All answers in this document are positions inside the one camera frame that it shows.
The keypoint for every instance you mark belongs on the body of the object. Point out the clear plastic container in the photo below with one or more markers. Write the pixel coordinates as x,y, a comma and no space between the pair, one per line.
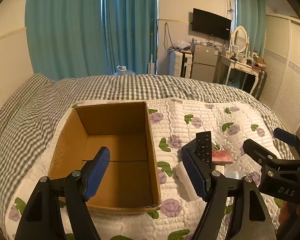
231,175

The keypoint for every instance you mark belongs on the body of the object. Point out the white suitcase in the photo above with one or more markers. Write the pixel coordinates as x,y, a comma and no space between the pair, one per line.
178,63

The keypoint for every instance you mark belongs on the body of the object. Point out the brown cardboard box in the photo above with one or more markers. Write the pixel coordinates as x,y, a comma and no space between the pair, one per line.
115,120

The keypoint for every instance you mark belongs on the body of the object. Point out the large water jug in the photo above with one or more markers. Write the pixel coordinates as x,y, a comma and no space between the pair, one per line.
122,71

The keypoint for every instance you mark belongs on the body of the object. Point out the black remote control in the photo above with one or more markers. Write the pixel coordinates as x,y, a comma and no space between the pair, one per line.
203,145

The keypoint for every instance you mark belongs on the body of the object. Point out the white oval mirror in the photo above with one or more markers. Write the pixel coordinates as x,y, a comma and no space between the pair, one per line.
240,38

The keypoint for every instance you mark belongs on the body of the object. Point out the white picture frame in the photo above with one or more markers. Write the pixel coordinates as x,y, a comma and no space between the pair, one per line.
234,50

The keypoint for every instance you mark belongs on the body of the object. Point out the clear plastic bag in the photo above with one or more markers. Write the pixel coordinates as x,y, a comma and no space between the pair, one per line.
182,45

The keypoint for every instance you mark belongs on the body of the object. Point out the blue bin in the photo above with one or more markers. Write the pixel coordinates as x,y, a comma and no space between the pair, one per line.
236,83

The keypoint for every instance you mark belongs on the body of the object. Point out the white mop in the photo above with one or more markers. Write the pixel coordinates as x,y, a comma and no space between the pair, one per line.
152,55

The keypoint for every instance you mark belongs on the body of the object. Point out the white dressing table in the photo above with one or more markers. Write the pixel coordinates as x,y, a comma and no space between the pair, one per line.
240,67

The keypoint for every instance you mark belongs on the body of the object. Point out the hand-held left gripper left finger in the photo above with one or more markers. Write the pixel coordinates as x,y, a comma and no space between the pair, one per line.
97,175

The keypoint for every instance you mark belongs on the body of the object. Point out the black wall television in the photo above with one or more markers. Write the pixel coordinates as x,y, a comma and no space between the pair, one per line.
211,23

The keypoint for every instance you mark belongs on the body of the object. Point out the silver small fridge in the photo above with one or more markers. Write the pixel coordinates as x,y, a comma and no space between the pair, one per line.
203,61

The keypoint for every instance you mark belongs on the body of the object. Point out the white small box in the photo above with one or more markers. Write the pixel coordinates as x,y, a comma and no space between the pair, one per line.
219,169

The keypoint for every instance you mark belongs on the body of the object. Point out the pink packet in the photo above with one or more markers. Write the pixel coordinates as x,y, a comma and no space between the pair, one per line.
222,157

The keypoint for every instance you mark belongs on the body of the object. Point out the white power adapter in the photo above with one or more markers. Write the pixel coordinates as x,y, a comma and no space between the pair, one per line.
183,177

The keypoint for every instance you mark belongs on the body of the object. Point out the teal window curtain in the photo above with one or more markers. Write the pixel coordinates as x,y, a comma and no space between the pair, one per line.
65,30
130,25
250,15

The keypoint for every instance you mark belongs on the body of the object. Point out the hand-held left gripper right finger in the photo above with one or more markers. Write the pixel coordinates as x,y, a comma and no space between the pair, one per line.
195,172

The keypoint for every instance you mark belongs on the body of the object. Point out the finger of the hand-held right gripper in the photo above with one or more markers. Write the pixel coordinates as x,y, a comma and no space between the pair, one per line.
256,150
286,136

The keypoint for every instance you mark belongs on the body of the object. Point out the floral quilted blanket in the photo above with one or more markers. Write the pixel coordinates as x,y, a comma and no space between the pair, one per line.
202,115

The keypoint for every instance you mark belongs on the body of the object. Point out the white louvered wardrobe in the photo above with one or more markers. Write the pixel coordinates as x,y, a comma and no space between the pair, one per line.
290,67

